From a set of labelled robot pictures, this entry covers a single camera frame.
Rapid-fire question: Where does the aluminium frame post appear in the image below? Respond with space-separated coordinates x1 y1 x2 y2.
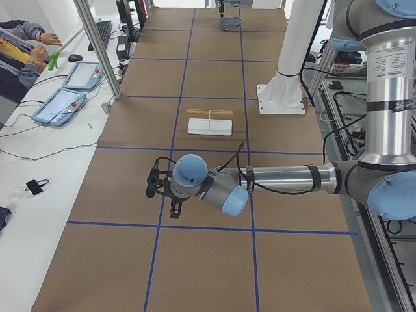
73 0 122 99

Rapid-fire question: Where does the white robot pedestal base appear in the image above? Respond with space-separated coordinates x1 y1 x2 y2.
257 0 326 115

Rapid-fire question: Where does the white towel rack base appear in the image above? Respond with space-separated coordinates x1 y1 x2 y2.
187 118 233 136

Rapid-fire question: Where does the person's hand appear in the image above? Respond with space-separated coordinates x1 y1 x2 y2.
40 32 62 46

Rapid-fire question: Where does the small black device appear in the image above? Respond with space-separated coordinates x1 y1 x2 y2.
25 179 50 196

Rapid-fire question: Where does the wooden rack rod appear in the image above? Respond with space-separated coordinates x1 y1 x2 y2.
187 108 234 114
186 110 234 116

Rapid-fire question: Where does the far blue teach pendant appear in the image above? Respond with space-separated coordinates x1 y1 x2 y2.
62 62 102 90

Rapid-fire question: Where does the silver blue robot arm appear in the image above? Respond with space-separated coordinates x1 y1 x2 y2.
169 1 415 220
215 0 241 18

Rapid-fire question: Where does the black keyboard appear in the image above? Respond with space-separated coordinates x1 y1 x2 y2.
96 20 112 49

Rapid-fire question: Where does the black computer mouse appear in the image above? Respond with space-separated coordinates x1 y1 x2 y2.
68 54 83 62

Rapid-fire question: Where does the near blue teach pendant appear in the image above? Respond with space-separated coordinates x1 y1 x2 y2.
31 88 86 127

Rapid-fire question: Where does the left wooden rack rod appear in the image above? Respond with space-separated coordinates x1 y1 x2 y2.
186 110 234 116

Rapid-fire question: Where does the right wooden rack rod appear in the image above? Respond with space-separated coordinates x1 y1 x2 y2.
187 108 234 114

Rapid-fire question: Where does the person forearm grey sleeve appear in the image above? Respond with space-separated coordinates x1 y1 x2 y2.
1 20 46 41

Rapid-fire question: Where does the grey towel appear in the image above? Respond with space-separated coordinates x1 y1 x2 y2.
220 16 244 31

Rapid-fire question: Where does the green plastic clamp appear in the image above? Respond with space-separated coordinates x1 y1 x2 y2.
48 52 60 71

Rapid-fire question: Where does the black power adapter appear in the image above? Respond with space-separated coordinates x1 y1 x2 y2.
116 36 131 60

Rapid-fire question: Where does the blue teach pendant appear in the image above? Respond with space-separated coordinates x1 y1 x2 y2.
62 62 102 90
31 88 86 127

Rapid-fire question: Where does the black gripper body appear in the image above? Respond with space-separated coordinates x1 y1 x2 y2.
170 198 184 215

